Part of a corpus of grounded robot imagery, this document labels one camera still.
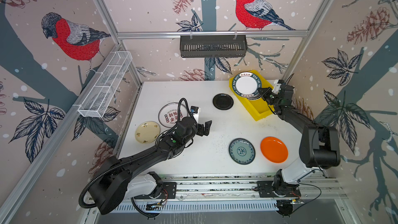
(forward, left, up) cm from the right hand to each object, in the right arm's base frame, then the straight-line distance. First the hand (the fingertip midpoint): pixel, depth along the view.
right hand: (257, 89), depth 90 cm
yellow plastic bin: (-6, -2, -12) cm, 14 cm away
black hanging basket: (+30, +27, +10) cm, 41 cm away
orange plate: (-28, -8, -20) cm, 36 cm away
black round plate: (+4, +19, -18) cm, 27 cm away
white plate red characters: (-7, +57, -19) cm, 60 cm away
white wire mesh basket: (-10, +83, +13) cm, 85 cm away
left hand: (-21, +31, -2) cm, 38 cm away
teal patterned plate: (-30, +10, -20) cm, 37 cm away
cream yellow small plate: (-20, +68, -19) cm, 74 cm away
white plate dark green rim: (+5, +6, -1) cm, 8 cm away
